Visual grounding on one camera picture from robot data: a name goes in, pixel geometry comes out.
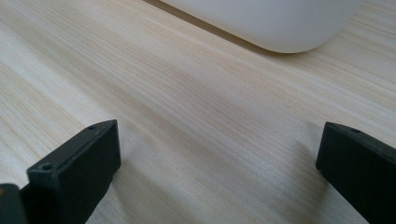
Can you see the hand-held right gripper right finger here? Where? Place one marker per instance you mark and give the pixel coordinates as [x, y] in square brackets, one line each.
[358, 168]

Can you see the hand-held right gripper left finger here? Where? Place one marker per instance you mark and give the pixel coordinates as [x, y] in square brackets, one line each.
[77, 174]

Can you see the white plastic container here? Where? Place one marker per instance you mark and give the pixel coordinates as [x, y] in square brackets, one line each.
[274, 21]

